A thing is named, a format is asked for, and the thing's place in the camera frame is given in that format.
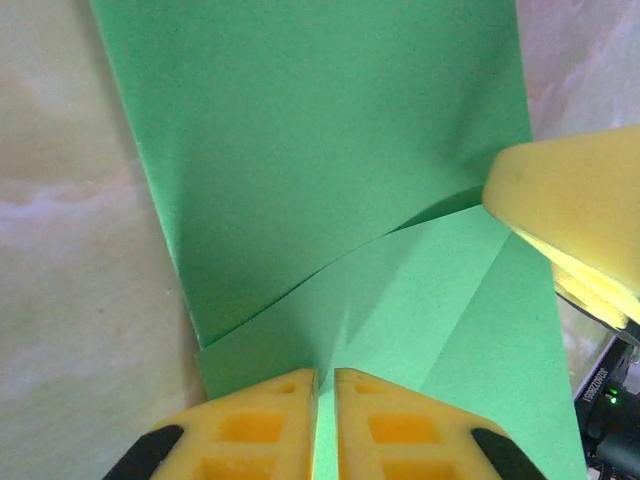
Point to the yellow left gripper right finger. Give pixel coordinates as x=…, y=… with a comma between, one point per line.
x=410, y=430

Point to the green paper sheet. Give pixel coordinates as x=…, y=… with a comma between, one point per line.
x=325, y=175

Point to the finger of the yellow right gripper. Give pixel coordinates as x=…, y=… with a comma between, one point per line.
x=575, y=200
x=595, y=297

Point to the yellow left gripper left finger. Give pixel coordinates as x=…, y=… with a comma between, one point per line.
x=250, y=430

